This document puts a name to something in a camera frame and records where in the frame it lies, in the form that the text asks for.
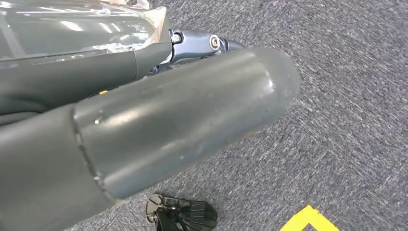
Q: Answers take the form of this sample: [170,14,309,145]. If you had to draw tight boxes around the black ribbed robot foot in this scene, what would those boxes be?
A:
[146,193,218,231]

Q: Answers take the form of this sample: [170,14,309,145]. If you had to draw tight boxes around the yellow floor tape square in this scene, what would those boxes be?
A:
[280,205,340,231]

